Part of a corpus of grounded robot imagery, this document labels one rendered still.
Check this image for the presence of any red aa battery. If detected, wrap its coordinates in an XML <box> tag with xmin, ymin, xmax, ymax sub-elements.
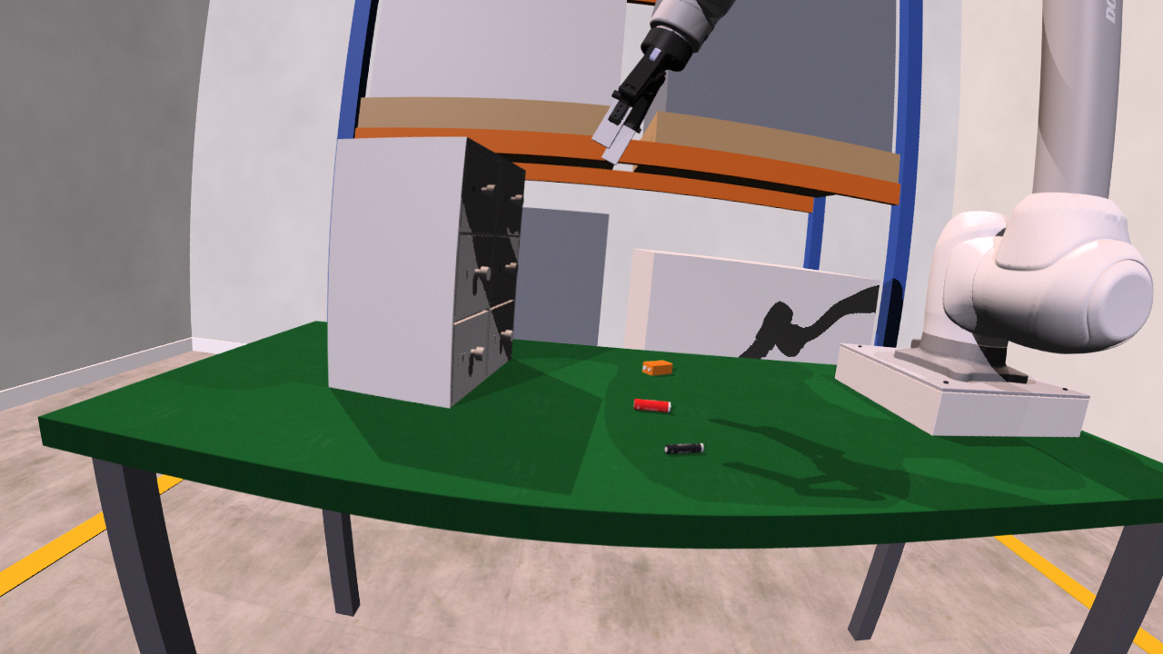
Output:
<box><xmin>634</xmin><ymin>399</ymin><xmax>671</xmax><ymax>412</ymax></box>

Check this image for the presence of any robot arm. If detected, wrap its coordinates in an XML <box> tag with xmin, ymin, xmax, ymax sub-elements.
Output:
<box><xmin>650</xmin><ymin>0</ymin><xmax>1154</xmax><ymax>383</ymax></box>

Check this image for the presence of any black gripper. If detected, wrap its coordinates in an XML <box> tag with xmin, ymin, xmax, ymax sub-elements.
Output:
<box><xmin>592</xmin><ymin>27</ymin><xmax>692</xmax><ymax>165</ymax></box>

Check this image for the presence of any small grey chest of drawers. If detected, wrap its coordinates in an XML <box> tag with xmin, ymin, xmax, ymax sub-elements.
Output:
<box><xmin>328</xmin><ymin>137</ymin><xmax>526</xmax><ymax>408</ymax></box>

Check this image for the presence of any black battery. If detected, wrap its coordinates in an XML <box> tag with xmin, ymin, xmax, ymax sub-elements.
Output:
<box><xmin>664</xmin><ymin>443</ymin><xmax>704</xmax><ymax>454</ymax></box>

